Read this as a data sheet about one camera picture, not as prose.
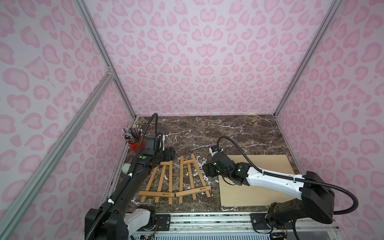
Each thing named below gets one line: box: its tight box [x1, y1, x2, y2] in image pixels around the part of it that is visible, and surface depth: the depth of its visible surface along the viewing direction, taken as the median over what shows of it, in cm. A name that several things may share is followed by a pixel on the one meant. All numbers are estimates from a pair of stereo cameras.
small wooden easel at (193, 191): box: [175, 153, 212, 204], surface depth 87 cm
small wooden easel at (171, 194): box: [139, 160, 176, 205], surface depth 85 cm
